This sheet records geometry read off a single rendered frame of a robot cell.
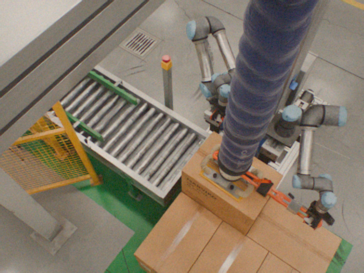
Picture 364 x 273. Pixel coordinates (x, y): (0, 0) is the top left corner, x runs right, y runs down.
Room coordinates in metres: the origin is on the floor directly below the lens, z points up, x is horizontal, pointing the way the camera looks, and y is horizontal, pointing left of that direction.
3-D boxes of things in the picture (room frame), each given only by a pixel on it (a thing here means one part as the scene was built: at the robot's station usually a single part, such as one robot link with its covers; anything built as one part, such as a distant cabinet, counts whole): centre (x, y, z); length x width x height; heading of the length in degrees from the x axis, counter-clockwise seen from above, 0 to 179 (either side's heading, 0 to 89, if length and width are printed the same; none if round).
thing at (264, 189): (0.87, -0.54, 1.07); 0.10 x 0.08 x 0.06; 142
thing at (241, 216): (1.03, -0.35, 0.74); 0.60 x 0.40 x 0.40; 53
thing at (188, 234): (0.61, -0.42, 0.34); 1.20 x 1.00 x 0.40; 54
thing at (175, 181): (1.25, -0.05, 0.58); 0.70 x 0.03 x 0.06; 144
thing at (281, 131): (1.33, -0.74, 1.09); 0.15 x 0.15 x 0.10
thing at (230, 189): (0.95, -0.28, 0.97); 0.34 x 0.10 x 0.05; 52
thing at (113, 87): (2.36, 1.03, 0.60); 1.60 x 0.10 x 0.09; 54
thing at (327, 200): (0.67, -0.80, 1.37); 0.09 x 0.08 x 0.11; 174
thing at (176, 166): (1.93, 0.90, 0.45); 2.31 x 0.60 x 0.08; 54
